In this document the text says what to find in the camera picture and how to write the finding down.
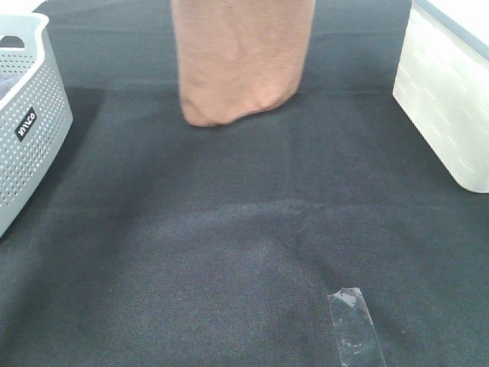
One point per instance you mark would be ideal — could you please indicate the white perforated laundry basket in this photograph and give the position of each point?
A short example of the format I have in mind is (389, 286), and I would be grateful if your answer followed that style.
(35, 123)

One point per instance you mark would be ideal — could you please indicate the folded purple cloth in basket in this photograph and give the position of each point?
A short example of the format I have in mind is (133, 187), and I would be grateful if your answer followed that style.
(10, 86)

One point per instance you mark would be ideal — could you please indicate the white woven storage bin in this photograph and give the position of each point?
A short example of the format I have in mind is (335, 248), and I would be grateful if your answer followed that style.
(442, 84)

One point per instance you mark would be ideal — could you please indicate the black table cloth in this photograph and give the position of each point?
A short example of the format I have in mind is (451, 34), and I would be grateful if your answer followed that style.
(154, 243)

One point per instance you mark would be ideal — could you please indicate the brown towel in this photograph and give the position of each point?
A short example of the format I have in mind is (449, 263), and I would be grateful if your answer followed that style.
(238, 58)

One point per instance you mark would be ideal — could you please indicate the clear tape strip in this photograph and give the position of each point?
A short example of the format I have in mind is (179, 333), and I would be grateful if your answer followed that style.
(355, 334)

